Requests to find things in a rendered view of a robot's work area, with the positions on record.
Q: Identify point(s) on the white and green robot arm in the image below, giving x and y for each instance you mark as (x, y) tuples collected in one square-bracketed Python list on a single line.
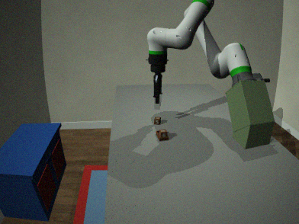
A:
[(232, 60)]

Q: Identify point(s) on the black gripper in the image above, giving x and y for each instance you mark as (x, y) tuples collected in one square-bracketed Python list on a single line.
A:
[(157, 83)]

